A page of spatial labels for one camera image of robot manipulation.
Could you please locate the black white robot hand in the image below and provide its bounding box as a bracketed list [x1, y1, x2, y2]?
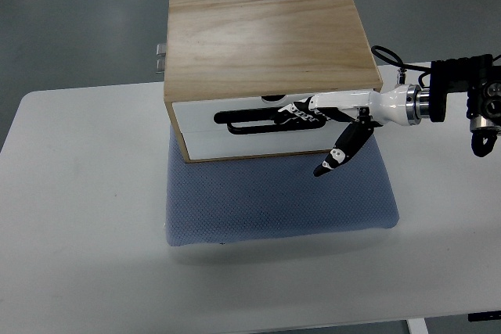
[272, 85, 416, 177]

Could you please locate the black drawer handle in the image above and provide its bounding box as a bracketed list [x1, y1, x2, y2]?
[213, 107, 326, 135]

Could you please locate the white top drawer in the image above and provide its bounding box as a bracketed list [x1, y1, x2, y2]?
[165, 93, 359, 136]

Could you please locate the white drawer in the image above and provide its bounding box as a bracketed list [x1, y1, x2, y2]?
[165, 93, 359, 136]
[183, 121, 347, 160]

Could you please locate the wooden drawer cabinet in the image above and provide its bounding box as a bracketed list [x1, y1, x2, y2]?
[164, 0, 382, 163]

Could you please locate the white bottom drawer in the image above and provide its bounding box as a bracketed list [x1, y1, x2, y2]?
[183, 121, 347, 160]

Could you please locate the blue mesh cushion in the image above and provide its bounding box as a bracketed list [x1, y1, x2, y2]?
[166, 138, 399, 246]

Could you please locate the silver clamp behind cabinet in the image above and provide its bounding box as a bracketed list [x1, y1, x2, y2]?
[156, 42, 167, 74]

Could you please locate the white table leg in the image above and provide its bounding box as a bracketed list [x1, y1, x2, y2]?
[406, 318, 429, 334]

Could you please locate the black table control panel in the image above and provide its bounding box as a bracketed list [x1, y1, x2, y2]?
[467, 311, 501, 322]

